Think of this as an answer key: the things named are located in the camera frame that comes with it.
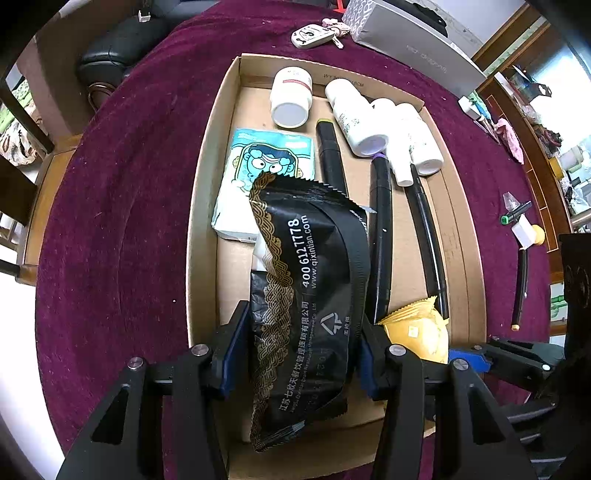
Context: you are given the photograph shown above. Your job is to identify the white pill bottle plain label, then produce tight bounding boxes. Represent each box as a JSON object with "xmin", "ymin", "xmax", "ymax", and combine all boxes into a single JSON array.
[{"xmin": 325, "ymin": 78, "xmax": 388, "ymax": 157}]

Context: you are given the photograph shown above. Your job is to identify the black marker green cap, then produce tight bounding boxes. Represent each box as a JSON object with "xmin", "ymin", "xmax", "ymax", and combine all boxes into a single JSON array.
[{"xmin": 500, "ymin": 201, "xmax": 532, "ymax": 225}]

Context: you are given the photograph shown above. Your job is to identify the black leather chair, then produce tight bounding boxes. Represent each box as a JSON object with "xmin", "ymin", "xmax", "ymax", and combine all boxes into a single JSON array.
[{"xmin": 75, "ymin": 0, "xmax": 449, "ymax": 112}]

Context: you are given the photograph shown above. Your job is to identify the maroon tablecloth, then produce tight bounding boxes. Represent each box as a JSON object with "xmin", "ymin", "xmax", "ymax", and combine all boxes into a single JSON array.
[{"xmin": 35, "ymin": 1, "xmax": 532, "ymax": 451}]

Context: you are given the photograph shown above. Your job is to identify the blue cartoon tissue pack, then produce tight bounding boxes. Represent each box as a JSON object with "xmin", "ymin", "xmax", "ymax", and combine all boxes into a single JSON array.
[{"xmin": 210, "ymin": 127, "xmax": 317, "ymax": 244}]

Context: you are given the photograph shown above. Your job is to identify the cardboard box tray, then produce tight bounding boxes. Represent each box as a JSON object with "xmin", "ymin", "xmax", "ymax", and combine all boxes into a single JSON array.
[{"xmin": 185, "ymin": 53, "xmax": 487, "ymax": 479}]

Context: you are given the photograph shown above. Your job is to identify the black marker yellow cap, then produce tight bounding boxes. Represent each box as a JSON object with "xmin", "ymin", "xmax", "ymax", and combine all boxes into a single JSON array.
[{"xmin": 405, "ymin": 164, "xmax": 450, "ymax": 319}]

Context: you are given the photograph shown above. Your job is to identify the clear plastic packet red item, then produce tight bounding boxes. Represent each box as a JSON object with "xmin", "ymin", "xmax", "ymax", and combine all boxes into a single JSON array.
[{"xmin": 502, "ymin": 192, "xmax": 521, "ymax": 213}]

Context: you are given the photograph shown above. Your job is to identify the yellow snack packet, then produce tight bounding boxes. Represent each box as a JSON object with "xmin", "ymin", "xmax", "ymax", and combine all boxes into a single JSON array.
[{"xmin": 379, "ymin": 296, "xmax": 449, "ymax": 364}]

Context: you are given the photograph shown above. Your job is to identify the white square charger box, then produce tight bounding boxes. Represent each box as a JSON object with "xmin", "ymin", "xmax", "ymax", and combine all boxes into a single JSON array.
[{"xmin": 511, "ymin": 214, "xmax": 538, "ymax": 250}]

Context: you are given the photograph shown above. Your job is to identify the black marker purple cap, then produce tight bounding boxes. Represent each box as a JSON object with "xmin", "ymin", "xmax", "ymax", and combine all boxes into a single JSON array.
[{"xmin": 366, "ymin": 153, "xmax": 394, "ymax": 324}]

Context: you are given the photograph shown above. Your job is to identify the black marker white caps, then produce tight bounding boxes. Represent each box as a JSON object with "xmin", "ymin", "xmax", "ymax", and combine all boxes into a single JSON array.
[{"xmin": 511, "ymin": 248, "xmax": 529, "ymax": 331}]

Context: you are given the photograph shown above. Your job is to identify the white power adapter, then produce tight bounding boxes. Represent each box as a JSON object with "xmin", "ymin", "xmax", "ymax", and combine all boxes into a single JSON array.
[{"xmin": 458, "ymin": 96, "xmax": 482, "ymax": 120}]

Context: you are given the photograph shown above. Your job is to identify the white car key fob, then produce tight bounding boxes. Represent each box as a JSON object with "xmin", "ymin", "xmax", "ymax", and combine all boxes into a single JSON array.
[{"xmin": 290, "ymin": 18, "xmax": 351, "ymax": 49}]

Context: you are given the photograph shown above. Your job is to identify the pink cloth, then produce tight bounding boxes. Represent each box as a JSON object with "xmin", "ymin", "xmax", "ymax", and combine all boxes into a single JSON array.
[{"xmin": 493, "ymin": 118, "xmax": 524, "ymax": 165}]

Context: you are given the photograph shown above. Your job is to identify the white bottle with qr label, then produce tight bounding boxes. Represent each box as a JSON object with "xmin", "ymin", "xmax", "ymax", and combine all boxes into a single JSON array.
[{"xmin": 396, "ymin": 103, "xmax": 444, "ymax": 177}]

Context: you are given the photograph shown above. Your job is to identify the black foil snack pouch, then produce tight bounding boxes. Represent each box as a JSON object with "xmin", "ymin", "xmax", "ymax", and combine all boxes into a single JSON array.
[{"xmin": 249, "ymin": 172, "xmax": 370, "ymax": 452}]

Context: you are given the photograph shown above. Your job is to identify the wooden cabinet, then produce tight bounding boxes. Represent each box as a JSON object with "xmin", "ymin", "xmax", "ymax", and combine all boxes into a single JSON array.
[{"xmin": 469, "ymin": 4, "xmax": 591, "ymax": 338}]

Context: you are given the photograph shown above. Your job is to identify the slim white bottle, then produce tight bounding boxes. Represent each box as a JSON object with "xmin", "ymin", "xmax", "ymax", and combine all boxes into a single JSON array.
[{"xmin": 370, "ymin": 98, "xmax": 414, "ymax": 188}]

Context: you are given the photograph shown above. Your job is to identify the yellow round sponge ball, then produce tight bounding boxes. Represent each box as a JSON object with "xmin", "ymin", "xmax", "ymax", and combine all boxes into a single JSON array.
[{"xmin": 532, "ymin": 224, "xmax": 546, "ymax": 246}]

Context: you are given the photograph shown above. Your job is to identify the white pill bottle red label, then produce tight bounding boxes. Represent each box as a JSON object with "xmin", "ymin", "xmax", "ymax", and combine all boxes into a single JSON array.
[{"xmin": 270, "ymin": 66, "xmax": 312, "ymax": 129}]

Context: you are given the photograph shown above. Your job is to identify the green cloth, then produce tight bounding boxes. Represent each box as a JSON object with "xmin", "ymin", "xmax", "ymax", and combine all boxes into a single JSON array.
[{"xmin": 468, "ymin": 91, "xmax": 484, "ymax": 107}]

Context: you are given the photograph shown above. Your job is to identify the grey long gift box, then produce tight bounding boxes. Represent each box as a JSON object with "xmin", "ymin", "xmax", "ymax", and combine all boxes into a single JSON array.
[{"xmin": 342, "ymin": 1, "xmax": 486, "ymax": 97}]

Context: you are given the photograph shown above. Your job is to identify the blue small object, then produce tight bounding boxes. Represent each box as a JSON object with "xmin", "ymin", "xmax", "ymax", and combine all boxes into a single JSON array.
[{"xmin": 474, "ymin": 100, "xmax": 492, "ymax": 120}]

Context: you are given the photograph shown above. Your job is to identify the black marker olive caps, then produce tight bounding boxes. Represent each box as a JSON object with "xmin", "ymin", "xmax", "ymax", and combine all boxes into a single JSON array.
[{"xmin": 315, "ymin": 119, "xmax": 349, "ymax": 196}]

